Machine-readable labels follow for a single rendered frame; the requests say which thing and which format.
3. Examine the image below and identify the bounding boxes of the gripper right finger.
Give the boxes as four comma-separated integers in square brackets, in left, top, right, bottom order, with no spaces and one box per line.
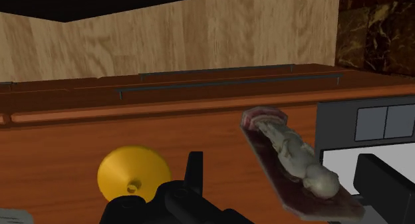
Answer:
[352,153,415,224]

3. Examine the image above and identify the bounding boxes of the dark grey box with panels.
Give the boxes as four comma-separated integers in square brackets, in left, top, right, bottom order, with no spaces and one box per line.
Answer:
[315,94,415,199]

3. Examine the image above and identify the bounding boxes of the yellow funnel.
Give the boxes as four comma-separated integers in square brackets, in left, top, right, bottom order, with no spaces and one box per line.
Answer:
[96,145,172,203]

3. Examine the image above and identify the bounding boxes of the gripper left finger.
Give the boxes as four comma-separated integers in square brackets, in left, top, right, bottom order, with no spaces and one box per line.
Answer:
[98,151,254,224]

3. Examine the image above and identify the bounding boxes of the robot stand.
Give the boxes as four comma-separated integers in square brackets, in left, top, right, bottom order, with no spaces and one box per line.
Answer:
[0,0,204,23]

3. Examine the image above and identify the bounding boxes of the grey figure on dark board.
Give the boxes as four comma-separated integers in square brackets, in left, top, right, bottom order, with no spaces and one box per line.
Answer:
[240,105,366,222]

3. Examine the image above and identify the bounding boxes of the grey flat object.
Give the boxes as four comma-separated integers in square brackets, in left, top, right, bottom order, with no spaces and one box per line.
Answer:
[0,208,35,224]

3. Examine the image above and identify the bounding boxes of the brown wooden chest of drawers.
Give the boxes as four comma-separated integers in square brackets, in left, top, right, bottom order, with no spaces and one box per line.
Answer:
[0,63,415,224]

